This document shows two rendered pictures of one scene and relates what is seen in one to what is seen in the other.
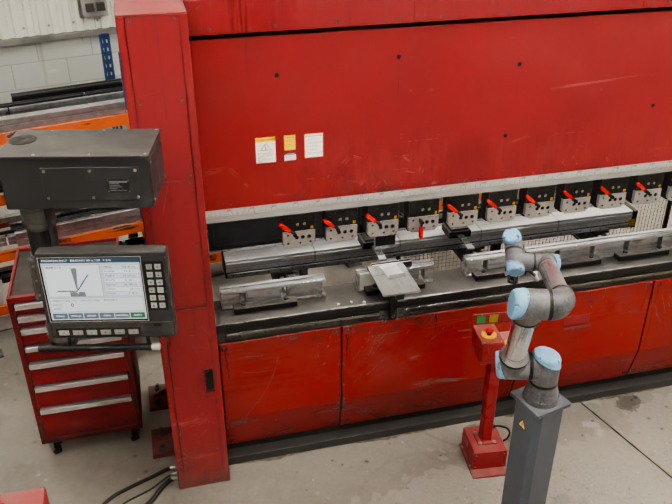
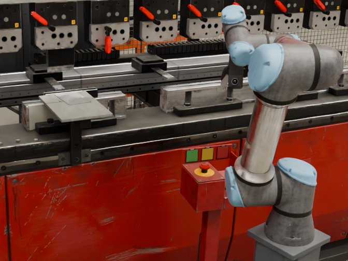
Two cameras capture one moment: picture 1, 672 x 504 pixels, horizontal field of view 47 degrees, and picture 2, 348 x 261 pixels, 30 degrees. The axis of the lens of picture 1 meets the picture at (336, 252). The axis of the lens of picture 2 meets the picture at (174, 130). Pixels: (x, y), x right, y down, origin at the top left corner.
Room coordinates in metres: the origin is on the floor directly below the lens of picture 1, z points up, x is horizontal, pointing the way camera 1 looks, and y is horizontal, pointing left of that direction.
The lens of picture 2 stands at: (0.97, -0.08, 1.76)
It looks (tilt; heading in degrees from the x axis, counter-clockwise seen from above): 21 degrees down; 346
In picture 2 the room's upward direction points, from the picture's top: 3 degrees clockwise
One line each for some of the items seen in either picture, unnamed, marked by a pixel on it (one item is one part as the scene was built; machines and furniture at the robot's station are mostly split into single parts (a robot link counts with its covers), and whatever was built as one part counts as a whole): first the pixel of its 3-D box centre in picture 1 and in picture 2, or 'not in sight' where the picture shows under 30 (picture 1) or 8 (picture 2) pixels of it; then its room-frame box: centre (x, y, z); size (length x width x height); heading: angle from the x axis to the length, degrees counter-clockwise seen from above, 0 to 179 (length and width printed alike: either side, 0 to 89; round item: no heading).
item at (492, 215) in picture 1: (498, 202); (201, 15); (3.41, -0.79, 1.26); 0.15 x 0.09 x 0.17; 104
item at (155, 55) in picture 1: (175, 243); not in sight; (3.20, 0.75, 1.15); 0.85 x 0.25 x 2.30; 14
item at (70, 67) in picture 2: (384, 239); (60, 58); (3.27, -0.23, 1.13); 0.10 x 0.02 x 0.10; 104
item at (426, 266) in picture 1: (394, 275); (75, 110); (3.29, -0.29, 0.92); 0.39 x 0.06 x 0.10; 104
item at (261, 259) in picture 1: (438, 237); (128, 77); (3.66, -0.55, 0.93); 2.30 x 0.14 x 0.10; 104
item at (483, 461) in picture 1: (485, 450); not in sight; (2.97, -0.77, 0.06); 0.25 x 0.20 x 0.12; 8
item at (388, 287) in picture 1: (393, 279); (74, 105); (3.13, -0.27, 1.00); 0.26 x 0.18 x 0.01; 14
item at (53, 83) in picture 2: (375, 246); (49, 77); (3.43, -0.20, 1.01); 0.26 x 0.12 x 0.05; 14
